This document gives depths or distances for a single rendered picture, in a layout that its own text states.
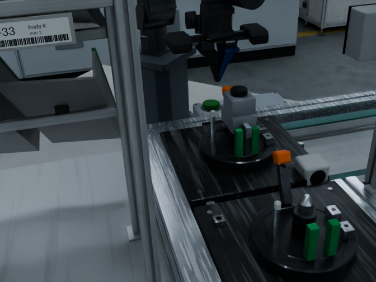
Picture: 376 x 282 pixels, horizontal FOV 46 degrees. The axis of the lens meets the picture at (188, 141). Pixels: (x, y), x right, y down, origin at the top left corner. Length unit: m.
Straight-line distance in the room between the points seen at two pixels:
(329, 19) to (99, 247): 4.41
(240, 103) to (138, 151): 0.28
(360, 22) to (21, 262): 0.65
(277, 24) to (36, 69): 2.09
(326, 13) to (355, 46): 4.25
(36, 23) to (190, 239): 0.36
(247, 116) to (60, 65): 3.14
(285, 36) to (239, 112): 3.45
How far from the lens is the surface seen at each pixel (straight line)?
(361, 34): 0.68
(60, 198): 0.94
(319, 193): 0.73
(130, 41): 0.47
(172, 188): 0.75
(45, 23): 0.46
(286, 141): 0.87
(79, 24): 0.64
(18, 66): 3.84
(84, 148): 1.10
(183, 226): 0.68
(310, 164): 0.76
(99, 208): 0.89
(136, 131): 0.51
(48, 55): 3.79
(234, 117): 0.76
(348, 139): 1.01
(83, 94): 0.64
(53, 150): 1.12
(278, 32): 4.15
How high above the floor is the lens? 1.40
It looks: 30 degrees down
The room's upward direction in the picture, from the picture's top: 3 degrees counter-clockwise
